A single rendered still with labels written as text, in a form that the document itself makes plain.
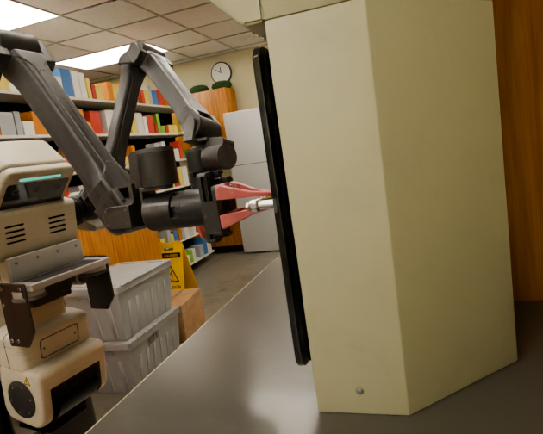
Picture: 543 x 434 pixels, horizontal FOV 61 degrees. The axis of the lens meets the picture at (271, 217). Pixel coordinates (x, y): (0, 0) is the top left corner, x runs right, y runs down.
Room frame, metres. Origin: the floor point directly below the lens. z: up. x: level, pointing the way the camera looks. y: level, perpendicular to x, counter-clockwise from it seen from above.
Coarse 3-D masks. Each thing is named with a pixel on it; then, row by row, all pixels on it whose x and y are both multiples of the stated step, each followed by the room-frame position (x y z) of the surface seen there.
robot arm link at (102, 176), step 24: (0, 48) 0.80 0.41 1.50; (24, 72) 0.81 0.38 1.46; (48, 72) 0.84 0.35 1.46; (24, 96) 0.82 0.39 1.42; (48, 96) 0.79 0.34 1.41; (48, 120) 0.79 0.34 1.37; (72, 120) 0.78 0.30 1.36; (72, 144) 0.77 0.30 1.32; (96, 144) 0.78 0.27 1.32; (96, 168) 0.74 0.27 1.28; (120, 168) 0.77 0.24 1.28; (96, 192) 0.74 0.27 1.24; (120, 192) 0.73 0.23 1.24
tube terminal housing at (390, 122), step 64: (320, 0) 0.51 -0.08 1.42; (384, 0) 0.51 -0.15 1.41; (448, 0) 0.55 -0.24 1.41; (320, 64) 0.52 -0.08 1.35; (384, 64) 0.51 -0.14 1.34; (448, 64) 0.55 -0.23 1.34; (320, 128) 0.52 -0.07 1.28; (384, 128) 0.50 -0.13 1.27; (448, 128) 0.55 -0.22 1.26; (320, 192) 0.52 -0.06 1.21; (384, 192) 0.50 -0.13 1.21; (448, 192) 0.54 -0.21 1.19; (320, 256) 0.52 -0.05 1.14; (384, 256) 0.50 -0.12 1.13; (448, 256) 0.54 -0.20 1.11; (320, 320) 0.53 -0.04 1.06; (384, 320) 0.50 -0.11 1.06; (448, 320) 0.53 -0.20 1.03; (512, 320) 0.58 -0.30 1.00; (320, 384) 0.53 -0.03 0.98; (384, 384) 0.51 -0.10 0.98; (448, 384) 0.53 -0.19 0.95
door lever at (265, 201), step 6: (258, 198) 0.62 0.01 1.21; (264, 198) 0.62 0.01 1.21; (270, 198) 0.64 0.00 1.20; (246, 204) 0.60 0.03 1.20; (252, 204) 0.60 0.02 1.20; (258, 204) 0.60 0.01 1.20; (264, 204) 0.59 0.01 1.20; (270, 204) 0.59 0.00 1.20; (252, 210) 0.60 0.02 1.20; (258, 210) 0.60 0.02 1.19
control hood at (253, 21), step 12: (216, 0) 0.55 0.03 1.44; (228, 0) 0.55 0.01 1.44; (240, 0) 0.54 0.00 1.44; (252, 0) 0.54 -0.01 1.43; (228, 12) 0.55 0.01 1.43; (240, 12) 0.54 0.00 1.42; (252, 12) 0.54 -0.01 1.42; (252, 24) 0.54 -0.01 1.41; (264, 24) 0.55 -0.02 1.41; (264, 36) 0.60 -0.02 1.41
